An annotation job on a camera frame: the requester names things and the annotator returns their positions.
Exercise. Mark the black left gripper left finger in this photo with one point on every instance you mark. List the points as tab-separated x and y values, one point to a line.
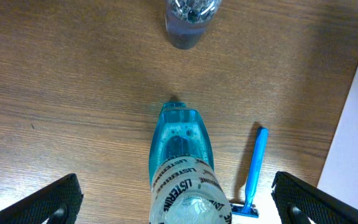
59	202

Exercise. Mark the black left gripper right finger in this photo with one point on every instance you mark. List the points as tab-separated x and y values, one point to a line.
300	202

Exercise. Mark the teal mouthwash bottle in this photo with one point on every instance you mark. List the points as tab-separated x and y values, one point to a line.
183	184

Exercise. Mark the blue disposable razor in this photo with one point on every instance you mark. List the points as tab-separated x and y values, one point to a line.
248	209

